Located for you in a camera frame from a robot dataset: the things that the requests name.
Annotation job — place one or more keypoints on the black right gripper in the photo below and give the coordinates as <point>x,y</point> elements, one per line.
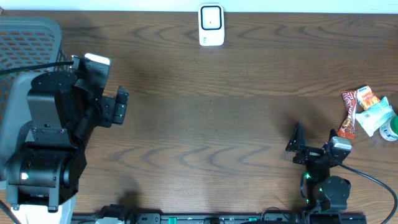
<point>310,153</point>

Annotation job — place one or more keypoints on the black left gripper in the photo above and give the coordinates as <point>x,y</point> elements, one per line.
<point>109,111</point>

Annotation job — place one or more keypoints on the orange candy bar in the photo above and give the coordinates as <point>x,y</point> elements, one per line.
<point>347,127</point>

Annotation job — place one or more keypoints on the orange white tissue pack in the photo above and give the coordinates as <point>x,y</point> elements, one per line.
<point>366,98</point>

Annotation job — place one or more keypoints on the green lid jar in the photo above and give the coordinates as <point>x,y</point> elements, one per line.
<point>388,130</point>

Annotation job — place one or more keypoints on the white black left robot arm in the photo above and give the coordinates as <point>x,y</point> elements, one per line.
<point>64,107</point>

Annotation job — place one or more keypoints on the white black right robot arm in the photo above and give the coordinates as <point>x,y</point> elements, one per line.
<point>326,194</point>

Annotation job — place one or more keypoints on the white barcode scanner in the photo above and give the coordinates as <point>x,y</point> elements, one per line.
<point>211,31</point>

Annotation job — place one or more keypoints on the dark grey plastic basket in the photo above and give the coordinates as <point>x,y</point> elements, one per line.
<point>25,42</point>

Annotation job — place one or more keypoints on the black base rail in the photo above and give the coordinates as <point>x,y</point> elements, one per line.
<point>120,214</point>

